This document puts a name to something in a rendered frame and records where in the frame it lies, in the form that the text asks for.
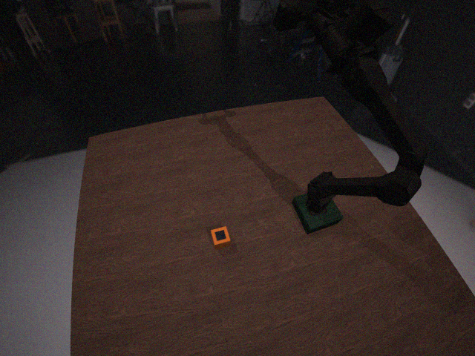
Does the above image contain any orange block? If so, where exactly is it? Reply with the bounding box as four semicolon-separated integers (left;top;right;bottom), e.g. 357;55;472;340
212;226;230;250

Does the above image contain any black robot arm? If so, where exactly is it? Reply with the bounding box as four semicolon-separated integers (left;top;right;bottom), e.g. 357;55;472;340
305;0;428;216

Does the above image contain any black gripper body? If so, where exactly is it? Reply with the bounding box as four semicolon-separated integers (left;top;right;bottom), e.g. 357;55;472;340
273;0;348;45

